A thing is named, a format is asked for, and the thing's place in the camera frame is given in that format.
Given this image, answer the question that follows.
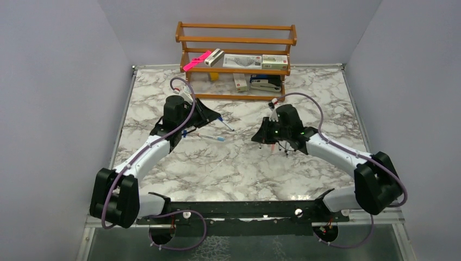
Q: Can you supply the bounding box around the white patterned flat packet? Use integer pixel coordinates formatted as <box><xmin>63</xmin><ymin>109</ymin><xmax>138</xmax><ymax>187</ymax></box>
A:
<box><xmin>222</xmin><ymin>54</ymin><xmax>262</xmax><ymax>69</ymax></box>

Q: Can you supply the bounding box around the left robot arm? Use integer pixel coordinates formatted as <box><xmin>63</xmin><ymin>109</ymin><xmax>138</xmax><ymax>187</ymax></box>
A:
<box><xmin>89</xmin><ymin>95</ymin><xmax>221</xmax><ymax>228</ymax></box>

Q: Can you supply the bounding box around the small white red box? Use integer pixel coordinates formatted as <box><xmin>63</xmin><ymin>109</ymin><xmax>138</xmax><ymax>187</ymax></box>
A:
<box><xmin>233</xmin><ymin>73</ymin><xmax>248</xmax><ymax>92</ymax></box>

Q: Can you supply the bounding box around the white grey eraser box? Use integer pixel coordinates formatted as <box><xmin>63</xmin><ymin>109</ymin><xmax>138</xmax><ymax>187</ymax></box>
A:
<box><xmin>204</xmin><ymin>48</ymin><xmax>225</xmax><ymax>67</ymax></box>

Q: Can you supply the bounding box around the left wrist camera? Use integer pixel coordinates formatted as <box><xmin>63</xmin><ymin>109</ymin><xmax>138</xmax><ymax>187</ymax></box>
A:
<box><xmin>175</xmin><ymin>89</ymin><xmax>194</xmax><ymax>104</ymax></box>

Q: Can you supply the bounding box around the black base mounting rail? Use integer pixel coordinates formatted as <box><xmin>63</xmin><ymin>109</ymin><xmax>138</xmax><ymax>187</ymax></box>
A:
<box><xmin>136</xmin><ymin>200</ymin><xmax>349</xmax><ymax>237</ymax></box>

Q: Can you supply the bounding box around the yellow small object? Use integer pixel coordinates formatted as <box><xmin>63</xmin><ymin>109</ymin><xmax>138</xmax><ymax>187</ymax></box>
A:
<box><xmin>209</xmin><ymin>72</ymin><xmax>219</xmax><ymax>82</ymax></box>

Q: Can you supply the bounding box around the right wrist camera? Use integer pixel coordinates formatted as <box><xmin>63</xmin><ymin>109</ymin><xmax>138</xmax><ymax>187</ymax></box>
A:
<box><xmin>268</xmin><ymin>98</ymin><xmax>279</xmax><ymax>122</ymax></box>

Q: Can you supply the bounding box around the light blue cap marker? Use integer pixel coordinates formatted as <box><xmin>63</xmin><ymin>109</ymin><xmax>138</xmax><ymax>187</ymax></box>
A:
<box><xmin>198</xmin><ymin>134</ymin><xmax>225</xmax><ymax>142</ymax></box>

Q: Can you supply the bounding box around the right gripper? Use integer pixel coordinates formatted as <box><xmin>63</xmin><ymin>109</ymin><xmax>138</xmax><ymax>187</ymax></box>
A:
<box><xmin>253</xmin><ymin>116</ymin><xmax>291</xmax><ymax>144</ymax></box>

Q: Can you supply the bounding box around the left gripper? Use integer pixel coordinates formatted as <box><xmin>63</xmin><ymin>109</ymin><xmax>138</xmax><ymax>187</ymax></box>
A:
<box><xmin>178</xmin><ymin>98</ymin><xmax>221</xmax><ymax>131</ymax></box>

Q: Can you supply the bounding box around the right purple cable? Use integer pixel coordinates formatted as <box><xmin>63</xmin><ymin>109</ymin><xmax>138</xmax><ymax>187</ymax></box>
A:
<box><xmin>270</xmin><ymin>92</ymin><xmax>409</xmax><ymax>249</ymax></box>

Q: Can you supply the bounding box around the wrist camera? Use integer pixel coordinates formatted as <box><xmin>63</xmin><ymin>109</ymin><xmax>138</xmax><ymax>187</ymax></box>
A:
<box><xmin>268</xmin><ymin>98</ymin><xmax>279</xmax><ymax>122</ymax></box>
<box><xmin>175</xmin><ymin>89</ymin><xmax>194</xmax><ymax>104</ymax></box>

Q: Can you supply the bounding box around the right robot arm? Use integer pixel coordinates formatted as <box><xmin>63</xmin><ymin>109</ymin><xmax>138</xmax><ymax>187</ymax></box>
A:
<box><xmin>251</xmin><ymin>104</ymin><xmax>404</xmax><ymax>221</ymax></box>

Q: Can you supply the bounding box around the dark blue cap marker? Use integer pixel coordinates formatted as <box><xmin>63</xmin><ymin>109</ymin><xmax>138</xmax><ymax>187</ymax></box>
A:
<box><xmin>218</xmin><ymin>117</ymin><xmax>235</xmax><ymax>131</ymax></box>

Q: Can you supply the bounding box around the green white staples box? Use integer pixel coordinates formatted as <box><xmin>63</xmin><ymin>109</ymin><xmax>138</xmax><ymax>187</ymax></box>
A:
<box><xmin>261</xmin><ymin>54</ymin><xmax>289</xmax><ymax>70</ymax></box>

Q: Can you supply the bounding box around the wooden three-tier shelf rack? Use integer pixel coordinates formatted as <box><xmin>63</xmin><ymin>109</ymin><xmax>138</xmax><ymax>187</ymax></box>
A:
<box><xmin>175</xmin><ymin>21</ymin><xmax>297</xmax><ymax>101</ymax></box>

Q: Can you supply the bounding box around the blue grey stapler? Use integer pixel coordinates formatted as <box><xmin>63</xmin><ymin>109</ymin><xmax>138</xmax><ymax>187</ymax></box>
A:
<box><xmin>250</xmin><ymin>74</ymin><xmax>282</xmax><ymax>93</ymax></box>

